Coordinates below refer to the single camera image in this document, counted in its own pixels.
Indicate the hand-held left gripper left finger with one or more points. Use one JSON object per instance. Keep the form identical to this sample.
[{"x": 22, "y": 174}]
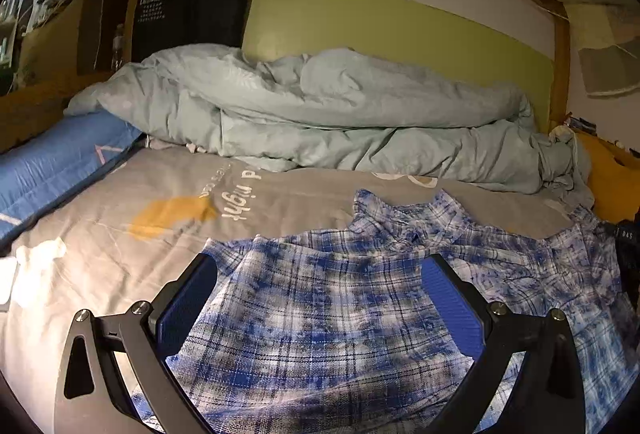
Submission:
[{"x": 187, "y": 301}]

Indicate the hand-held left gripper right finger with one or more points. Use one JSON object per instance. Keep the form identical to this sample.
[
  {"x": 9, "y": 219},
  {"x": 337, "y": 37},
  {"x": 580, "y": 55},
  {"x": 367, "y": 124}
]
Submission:
[{"x": 452, "y": 306}]

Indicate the blue plaid shirt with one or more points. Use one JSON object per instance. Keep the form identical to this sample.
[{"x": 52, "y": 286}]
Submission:
[{"x": 325, "y": 314}]

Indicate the grey printed bed sheet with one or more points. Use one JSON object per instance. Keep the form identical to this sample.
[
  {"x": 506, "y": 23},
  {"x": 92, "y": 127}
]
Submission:
[{"x": 150, "y": 194}]

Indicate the black folded jacket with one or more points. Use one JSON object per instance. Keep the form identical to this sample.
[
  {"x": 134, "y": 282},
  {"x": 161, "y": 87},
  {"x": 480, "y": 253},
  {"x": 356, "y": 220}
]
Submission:
[{"x": 631, "y": 254}]

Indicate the blue pillow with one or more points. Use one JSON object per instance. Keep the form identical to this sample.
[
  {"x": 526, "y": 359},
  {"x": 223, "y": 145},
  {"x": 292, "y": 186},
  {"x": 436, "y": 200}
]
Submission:
[{"x": 50, "y": 164}]

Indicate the yellow pillow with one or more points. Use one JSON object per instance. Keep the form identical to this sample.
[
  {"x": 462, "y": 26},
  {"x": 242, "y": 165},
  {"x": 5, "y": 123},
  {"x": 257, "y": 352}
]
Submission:
[{"x": 610, "y": 179}]

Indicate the grey duvet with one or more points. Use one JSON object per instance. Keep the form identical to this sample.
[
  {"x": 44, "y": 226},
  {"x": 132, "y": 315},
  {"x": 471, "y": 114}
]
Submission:
[{"x": 325, "y": 114}]

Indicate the clear plastic bottle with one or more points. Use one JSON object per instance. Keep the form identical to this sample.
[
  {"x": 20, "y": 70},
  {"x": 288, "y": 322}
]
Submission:
[{"x": 118, "y": 49}]

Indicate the wooden shelf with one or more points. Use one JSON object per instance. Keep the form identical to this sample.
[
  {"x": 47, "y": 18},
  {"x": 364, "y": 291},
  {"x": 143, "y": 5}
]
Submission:
[{"x": 50, "y": 49}]

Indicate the wooden bed frame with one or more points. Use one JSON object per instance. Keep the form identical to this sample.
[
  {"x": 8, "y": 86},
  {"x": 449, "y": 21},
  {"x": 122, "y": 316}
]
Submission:
[{"x": 561, "y": 64}]

